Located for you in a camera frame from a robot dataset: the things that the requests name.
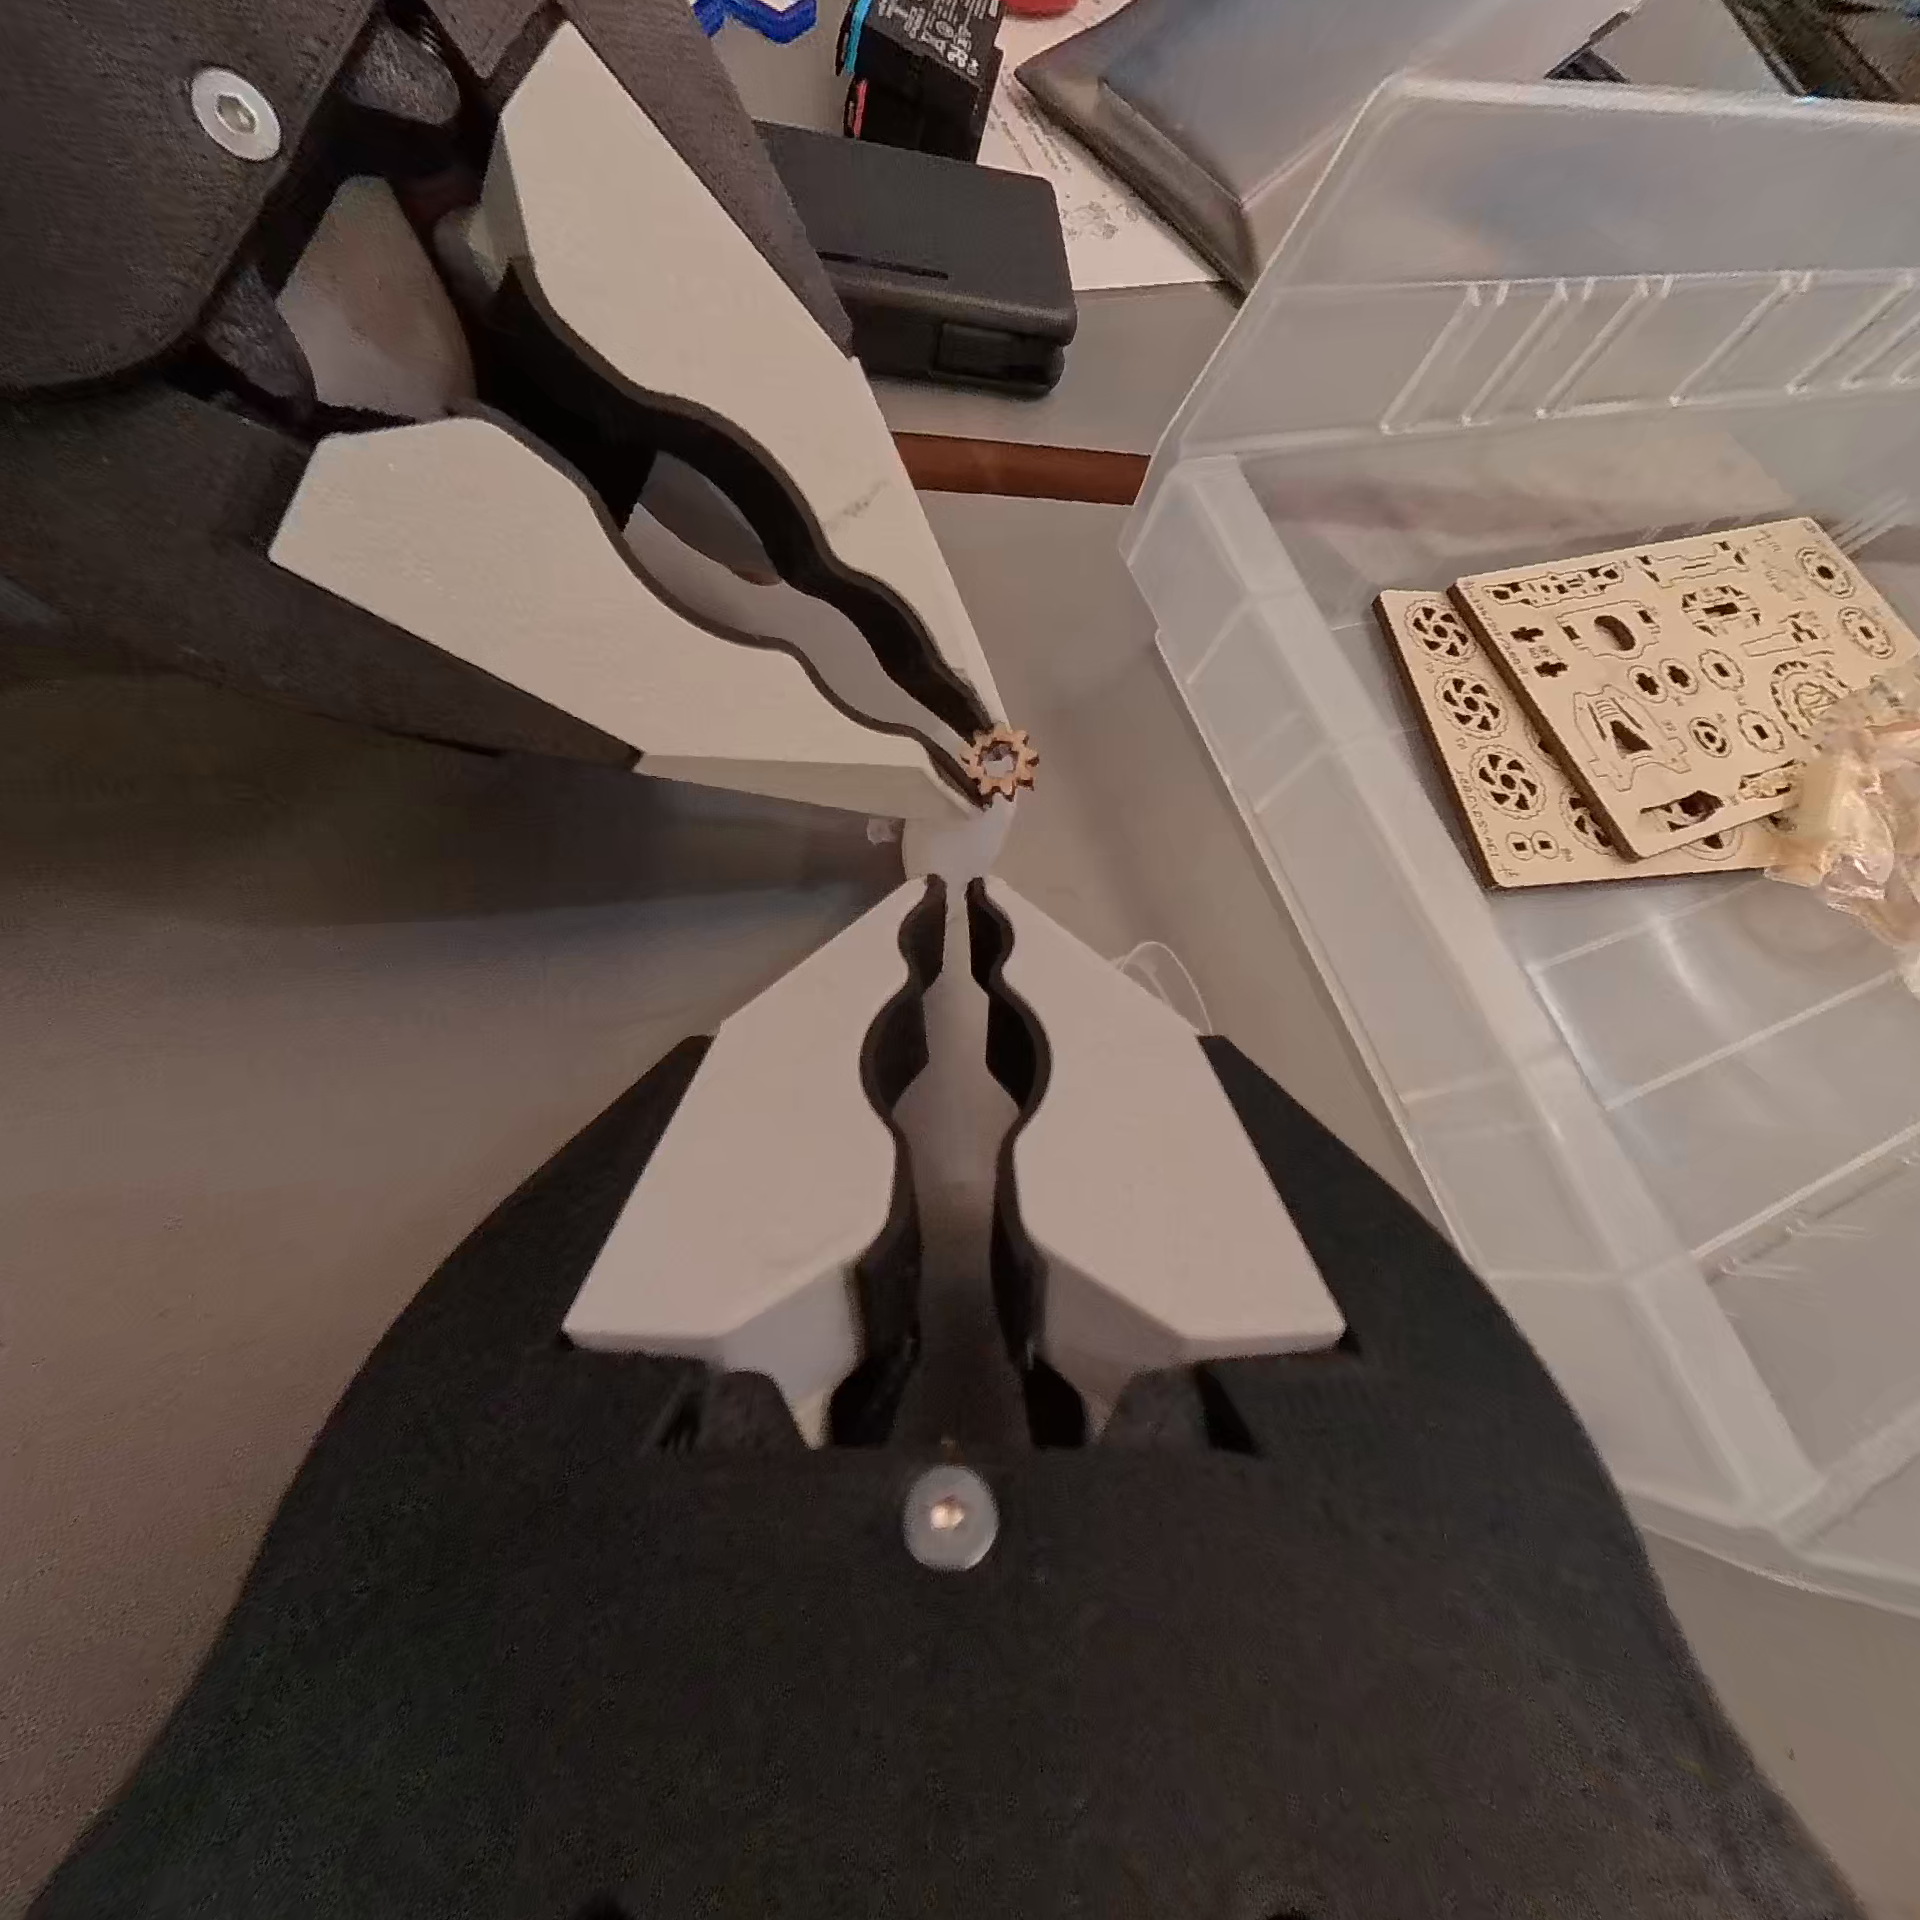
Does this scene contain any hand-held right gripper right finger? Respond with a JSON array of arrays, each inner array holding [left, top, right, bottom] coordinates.
[[967, 875, 1350, 1431]]

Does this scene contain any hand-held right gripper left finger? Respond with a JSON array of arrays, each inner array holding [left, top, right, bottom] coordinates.
[[558, 875, 942, 1452]]

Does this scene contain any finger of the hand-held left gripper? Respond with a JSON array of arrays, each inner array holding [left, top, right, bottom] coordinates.
[[268, 402, 983, 822], [476, 14, 1004, 741]]

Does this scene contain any wooden parts sheet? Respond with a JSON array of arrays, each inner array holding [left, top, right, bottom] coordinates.
[[1451, 514, 1920, 862], [1375, 585, 1802, 896]]

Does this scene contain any clear bag of small parts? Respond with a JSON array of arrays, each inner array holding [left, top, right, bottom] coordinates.
[[1764, 672, 1920, 950]]

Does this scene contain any black power bank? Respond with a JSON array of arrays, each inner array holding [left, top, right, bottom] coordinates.
[[752, 121, 1082, 398]]

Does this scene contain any small black device box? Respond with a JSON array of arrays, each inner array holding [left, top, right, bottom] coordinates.
[[832, 0, 1042, 160]]

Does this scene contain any printed instruction paper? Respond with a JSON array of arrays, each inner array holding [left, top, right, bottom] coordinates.
[[988, 59, 1218, 296]]

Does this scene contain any clear plastic storage bin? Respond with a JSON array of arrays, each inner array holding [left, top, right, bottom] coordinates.
[[1124, 70, 1920, 1617]]

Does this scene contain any black flat tray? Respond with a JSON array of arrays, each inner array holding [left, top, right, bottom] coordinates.
[[1014, 0, 1640, 300]]

